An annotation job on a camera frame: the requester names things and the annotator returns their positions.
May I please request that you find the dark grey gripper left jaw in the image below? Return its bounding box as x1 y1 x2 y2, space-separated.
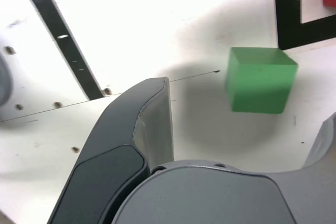
48 76 175 224

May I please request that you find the black tape strip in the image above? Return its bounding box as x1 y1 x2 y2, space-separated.
15 0 103 101

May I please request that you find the green cube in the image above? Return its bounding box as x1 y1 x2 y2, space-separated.
224 47 299 115

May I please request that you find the black tape square outline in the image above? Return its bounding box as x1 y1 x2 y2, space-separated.
272 0 336 51

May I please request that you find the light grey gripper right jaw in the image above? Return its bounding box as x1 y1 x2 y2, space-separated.
111 112 336 224

